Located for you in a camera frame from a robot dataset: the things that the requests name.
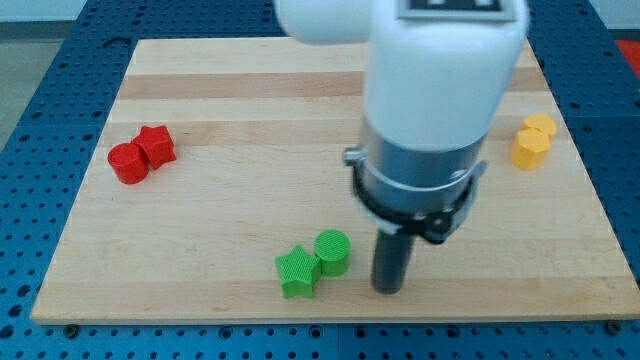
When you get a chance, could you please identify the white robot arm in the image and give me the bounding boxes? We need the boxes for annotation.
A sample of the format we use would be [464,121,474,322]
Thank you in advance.
[274,0,529,243]

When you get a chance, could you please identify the red star block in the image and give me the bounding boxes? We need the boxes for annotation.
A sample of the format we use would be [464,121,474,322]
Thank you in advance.
[132,125,177,169]

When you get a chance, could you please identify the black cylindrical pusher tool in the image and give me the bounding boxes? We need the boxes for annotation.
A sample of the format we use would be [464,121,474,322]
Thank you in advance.
[371,230,414,294]

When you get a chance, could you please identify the green star block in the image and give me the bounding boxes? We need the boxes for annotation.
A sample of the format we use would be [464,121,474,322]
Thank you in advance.
[275,245,321,299]

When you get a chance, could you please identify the green cylinder block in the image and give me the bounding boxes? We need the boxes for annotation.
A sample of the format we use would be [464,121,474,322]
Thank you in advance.
[314,229,351,277]

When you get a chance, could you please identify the yellow hexagon block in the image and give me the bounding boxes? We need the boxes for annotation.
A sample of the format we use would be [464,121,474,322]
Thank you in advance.
[510,128,551,170]

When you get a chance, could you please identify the red cylinder block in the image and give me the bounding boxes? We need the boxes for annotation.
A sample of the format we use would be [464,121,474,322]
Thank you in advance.
[107,143,149,185]

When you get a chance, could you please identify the yellow cylinder block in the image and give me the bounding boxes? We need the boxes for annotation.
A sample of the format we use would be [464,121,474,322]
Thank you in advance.
[521,113,558,140]

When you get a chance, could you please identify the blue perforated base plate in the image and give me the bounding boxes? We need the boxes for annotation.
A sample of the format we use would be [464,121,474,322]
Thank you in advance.
[1,0,639,359]

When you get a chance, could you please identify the wooden board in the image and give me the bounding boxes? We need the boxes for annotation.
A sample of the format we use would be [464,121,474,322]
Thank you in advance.
[31,38,639,325]

